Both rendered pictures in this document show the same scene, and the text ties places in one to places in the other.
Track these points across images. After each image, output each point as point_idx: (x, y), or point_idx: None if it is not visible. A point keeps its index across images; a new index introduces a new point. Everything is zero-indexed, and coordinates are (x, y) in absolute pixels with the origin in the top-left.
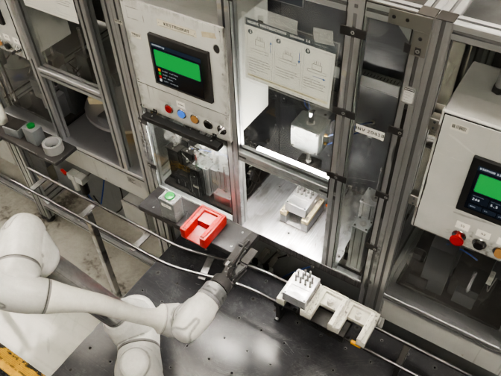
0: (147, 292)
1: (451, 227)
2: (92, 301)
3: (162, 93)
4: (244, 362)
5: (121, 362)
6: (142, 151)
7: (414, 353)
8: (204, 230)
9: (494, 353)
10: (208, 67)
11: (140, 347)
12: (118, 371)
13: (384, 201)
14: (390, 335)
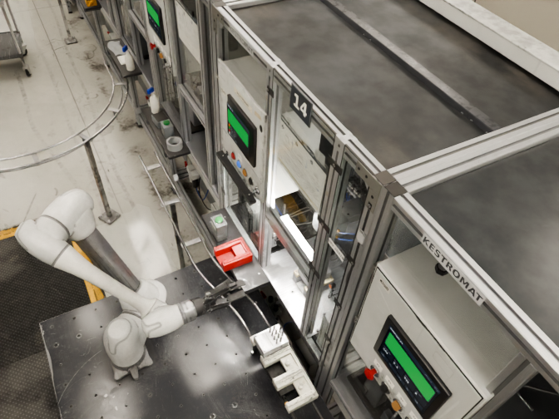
0: (178, 282)
1: (371, 361)
2: (89, 274)
3: (232, 142)
4: (208, 371)
5: (110, 325)
6: (220, 177)
7: None
8: (232, 257)
9: None
10: (254, 140)
11: (130, 321)
12: (106, 329)
13: (338, 309)
14: (319, 416)
